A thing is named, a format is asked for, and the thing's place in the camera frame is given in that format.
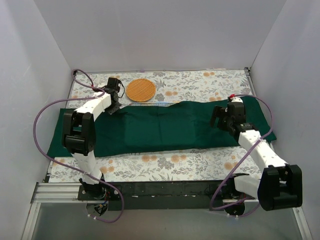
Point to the round woven bamboo tray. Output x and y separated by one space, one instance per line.
140 90

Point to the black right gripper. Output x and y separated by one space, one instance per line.
218 117

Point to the floral patterned table mat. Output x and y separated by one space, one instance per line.
191 164

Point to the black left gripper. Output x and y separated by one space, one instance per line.
114 106

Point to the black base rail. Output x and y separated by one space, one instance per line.
155 195

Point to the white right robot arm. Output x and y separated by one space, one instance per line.
280 185

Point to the metal mesh instrument tray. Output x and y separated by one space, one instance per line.
154 104

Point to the green surgical cloth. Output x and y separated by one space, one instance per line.
143 129

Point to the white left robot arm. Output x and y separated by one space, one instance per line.
79 134

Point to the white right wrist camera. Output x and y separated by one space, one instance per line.
234 99

